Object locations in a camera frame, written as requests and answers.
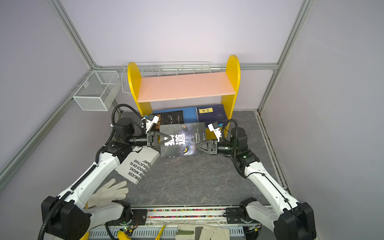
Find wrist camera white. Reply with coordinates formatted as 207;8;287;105
208;122;222;142
146;114;160;133

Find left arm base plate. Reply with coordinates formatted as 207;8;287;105
107;209;148;226

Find white mesh box basket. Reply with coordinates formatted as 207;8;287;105
73;70;122;112

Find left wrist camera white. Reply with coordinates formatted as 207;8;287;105
146;114;160;133

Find black book yellow title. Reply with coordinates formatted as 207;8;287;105
159;111;184;125

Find white wire basket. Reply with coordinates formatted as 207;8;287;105
137;62;212;78

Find blue book dotted circle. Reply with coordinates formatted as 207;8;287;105
196;104;228;127

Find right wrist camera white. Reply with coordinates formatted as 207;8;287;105
208;122;222;142

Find yellow shelf with coloured boards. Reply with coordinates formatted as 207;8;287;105
126;55;241;119

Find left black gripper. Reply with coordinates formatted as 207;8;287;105
127;131;171;148

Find white book black lettering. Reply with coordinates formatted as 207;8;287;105
115;147;160;185

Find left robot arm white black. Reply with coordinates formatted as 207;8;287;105
38;104;170;240

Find yellow thin tool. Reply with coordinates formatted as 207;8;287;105
155;225;166;240

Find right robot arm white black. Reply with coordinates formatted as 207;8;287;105
196;119;317;240

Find white work glove left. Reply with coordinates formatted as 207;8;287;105
86;179;129;208

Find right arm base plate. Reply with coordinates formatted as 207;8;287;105
223;206;251;224

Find white grey glove front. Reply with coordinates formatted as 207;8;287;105
175;224;230;240

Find dark book white characters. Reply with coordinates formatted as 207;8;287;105
160;123;207;158

